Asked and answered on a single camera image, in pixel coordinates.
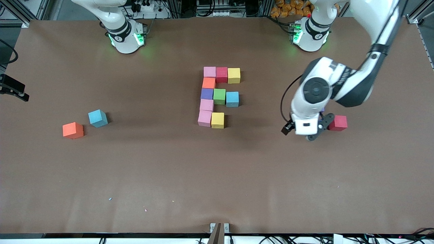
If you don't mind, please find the blue foam cube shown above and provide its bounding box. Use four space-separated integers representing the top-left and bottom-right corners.
226 91 239 108
88 109 109 128

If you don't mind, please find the green foam cube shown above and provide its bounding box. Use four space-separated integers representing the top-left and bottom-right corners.
213 88 226 105

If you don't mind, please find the red foam cube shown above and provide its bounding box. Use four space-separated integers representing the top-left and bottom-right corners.
328 115 348 131
216 67 229 84

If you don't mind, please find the bag of orange snacks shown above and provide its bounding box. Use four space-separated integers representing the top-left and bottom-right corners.
270 0 313 18

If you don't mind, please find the black equipment rack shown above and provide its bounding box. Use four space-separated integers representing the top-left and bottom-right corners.
195 0 269 18

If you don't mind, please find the large white power strip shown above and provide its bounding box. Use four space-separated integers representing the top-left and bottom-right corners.
134 3 170 19

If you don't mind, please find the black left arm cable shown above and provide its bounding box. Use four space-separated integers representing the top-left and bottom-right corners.
280 0 407 124

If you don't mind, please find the aluminium frame profile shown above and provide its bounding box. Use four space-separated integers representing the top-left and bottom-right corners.
407 0 434 26
0 0 51 28

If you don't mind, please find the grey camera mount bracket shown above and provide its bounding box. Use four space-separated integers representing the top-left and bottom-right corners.
210 223 230 244

